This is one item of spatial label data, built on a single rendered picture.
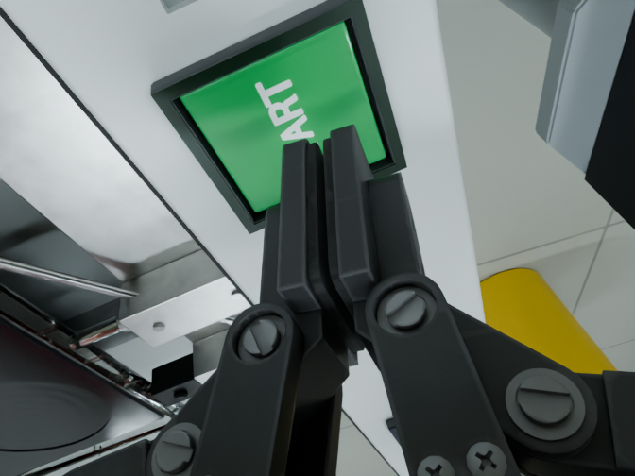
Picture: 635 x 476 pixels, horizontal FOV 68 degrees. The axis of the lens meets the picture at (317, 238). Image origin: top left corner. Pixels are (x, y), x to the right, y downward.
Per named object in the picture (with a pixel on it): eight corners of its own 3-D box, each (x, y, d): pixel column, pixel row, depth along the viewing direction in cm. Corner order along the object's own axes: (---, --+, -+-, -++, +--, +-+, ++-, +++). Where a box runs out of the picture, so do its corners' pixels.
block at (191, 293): (154, 311, 30) (153, 351, 28) (120, 282, 28) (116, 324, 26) (266, 264, 29) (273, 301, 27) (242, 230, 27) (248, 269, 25)
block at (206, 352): (214, 363, 36) (217, 399, 34) (191, 343, 34) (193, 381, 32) (310, 325, 35) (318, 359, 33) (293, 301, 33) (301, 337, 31)
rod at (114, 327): (82, 338, 30) (79, 357, 29) (67, 328, 29) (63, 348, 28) (147, 311, 29) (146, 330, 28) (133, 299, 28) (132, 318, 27)
